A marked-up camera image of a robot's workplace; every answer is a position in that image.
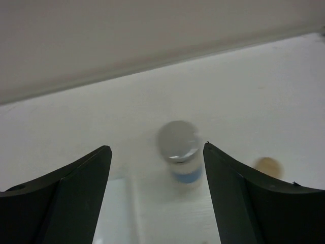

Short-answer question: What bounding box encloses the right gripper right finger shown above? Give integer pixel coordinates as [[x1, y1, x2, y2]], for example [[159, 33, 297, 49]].
[[203, 143, 324, 243]]

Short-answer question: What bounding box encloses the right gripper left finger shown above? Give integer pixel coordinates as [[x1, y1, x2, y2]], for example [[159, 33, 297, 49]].
[[1, 145, 112, 243]]

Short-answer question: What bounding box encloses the brown bottle yellow label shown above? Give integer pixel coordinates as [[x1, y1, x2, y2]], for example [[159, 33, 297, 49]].
[[254, 157, 283, 179]]

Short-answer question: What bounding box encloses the silver-lid jar blue label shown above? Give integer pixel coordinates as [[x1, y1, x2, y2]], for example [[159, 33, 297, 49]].
[[156, 120, 203, 185]]

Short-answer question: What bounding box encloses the white three-compartment tray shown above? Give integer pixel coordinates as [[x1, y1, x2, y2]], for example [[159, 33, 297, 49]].
[[93, 177, 140, 244]]

